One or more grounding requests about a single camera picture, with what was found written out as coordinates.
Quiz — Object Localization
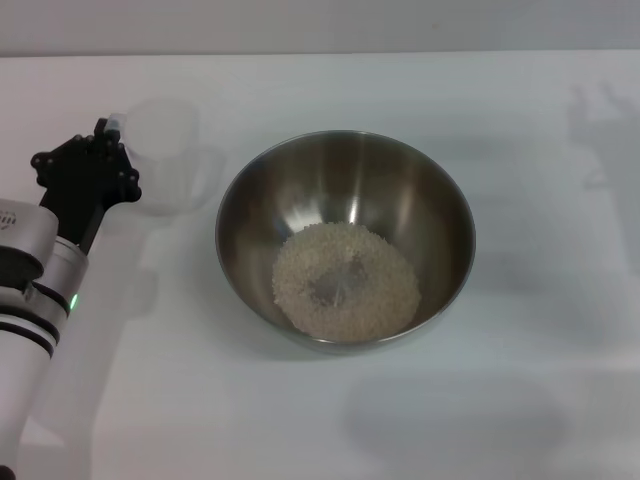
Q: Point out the white rice grains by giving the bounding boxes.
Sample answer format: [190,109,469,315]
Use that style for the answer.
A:
[271,223,422,344]

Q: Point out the clear plastic measuring cup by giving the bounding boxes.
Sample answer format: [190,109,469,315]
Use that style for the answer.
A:
[121,97,227,217]

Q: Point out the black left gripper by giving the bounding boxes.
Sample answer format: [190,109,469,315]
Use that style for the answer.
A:
[30,113,143,254]

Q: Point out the stainless steel mixing bowl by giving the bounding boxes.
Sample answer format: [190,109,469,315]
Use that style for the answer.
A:
[215,129,477,358]

